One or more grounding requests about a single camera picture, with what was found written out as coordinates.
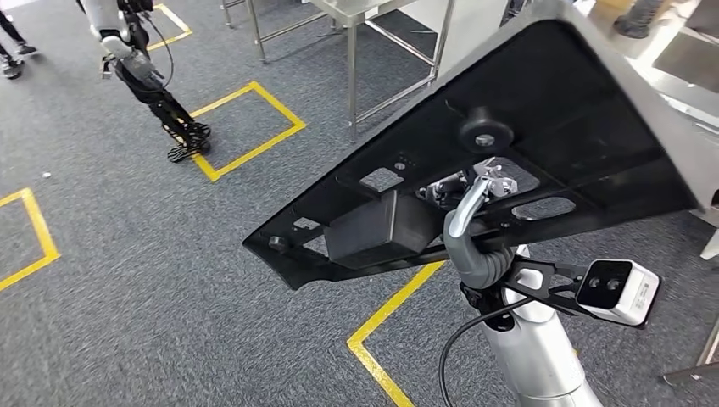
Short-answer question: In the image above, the dark round object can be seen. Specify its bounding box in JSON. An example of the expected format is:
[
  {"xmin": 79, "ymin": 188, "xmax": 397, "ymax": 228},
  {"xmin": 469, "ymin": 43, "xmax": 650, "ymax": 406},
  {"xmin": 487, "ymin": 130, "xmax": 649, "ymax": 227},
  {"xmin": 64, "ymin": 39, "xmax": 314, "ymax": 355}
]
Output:
[{"xmin": 613, "ymin": 0, "xmax": 668, "ymax": 39}]

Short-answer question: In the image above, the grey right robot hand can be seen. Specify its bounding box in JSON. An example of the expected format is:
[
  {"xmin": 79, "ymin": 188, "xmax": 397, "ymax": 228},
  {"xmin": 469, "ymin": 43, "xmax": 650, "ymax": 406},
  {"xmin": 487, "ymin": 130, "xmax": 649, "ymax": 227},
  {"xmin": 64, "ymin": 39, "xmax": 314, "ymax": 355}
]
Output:
[{"xmin": 418, "ymin": 158, "xmax": 521, "ymax": 265}]

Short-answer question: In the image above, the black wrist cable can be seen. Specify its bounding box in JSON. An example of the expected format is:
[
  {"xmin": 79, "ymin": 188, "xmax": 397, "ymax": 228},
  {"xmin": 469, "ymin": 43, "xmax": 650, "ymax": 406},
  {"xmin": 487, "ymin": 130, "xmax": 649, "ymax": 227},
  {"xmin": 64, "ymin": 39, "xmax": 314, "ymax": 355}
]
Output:
[{"xmin": 438, "ymin": 298, "xmax": 535, "ymax": 407}]

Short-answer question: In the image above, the large black and grey panel part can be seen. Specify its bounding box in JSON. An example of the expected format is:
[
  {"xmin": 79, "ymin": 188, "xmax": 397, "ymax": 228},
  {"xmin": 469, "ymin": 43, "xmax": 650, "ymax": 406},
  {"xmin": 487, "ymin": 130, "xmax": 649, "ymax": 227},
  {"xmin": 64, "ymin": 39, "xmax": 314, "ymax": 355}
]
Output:
[{"xmin": 242, "ymin": 0, "xmax": 719, "ymax": 292}]

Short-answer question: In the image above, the steel table with white panel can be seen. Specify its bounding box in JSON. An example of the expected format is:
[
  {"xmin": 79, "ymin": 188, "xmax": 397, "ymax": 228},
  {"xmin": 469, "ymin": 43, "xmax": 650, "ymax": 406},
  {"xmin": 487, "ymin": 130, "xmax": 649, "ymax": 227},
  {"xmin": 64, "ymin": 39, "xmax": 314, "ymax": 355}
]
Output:
[{"xmin": 309, "ymin": 0, "xmax": 510, "ymax": 142}]

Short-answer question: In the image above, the person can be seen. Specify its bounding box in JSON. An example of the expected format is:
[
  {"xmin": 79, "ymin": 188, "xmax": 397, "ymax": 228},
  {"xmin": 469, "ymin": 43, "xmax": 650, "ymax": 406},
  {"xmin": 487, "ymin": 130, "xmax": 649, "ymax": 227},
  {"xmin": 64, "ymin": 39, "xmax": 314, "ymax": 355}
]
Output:
[{"xmin": 0, "ymin": 9, "xmax": 39, "ymax": 80}]

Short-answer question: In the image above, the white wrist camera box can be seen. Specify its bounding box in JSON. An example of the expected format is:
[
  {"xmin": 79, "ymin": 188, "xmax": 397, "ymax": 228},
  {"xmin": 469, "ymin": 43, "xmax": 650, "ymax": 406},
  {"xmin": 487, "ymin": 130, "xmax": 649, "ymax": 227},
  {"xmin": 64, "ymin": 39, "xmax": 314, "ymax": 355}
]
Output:
[{"xmin": 575, "ymin": 259, "xmax": 662, "ymax": 329}]

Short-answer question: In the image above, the tan cardboard box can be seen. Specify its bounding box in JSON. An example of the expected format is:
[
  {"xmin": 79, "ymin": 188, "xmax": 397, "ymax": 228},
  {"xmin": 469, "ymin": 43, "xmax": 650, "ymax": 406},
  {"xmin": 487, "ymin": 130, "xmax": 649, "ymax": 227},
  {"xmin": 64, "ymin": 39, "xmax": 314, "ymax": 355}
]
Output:
[{"xmin": 594, "ymin": 0, "xmax": 636, "ymax": 19}]

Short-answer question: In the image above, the steel table frame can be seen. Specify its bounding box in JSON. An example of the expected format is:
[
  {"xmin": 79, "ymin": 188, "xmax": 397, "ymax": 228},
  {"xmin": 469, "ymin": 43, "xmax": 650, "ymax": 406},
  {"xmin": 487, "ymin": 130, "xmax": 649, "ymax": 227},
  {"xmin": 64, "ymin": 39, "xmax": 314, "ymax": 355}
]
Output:
[{"xmin": 221, "ymin": 0, "xmax": 338, "ymax": 64}]

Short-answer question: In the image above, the black camera bracket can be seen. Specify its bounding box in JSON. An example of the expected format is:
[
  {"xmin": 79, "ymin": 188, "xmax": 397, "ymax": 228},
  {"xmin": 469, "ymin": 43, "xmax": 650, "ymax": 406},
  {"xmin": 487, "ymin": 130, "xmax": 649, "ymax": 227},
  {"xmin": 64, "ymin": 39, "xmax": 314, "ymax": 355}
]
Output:
[{"xmin": 460, "ymin": 255, "xmax": 597, "ymax": 332}]

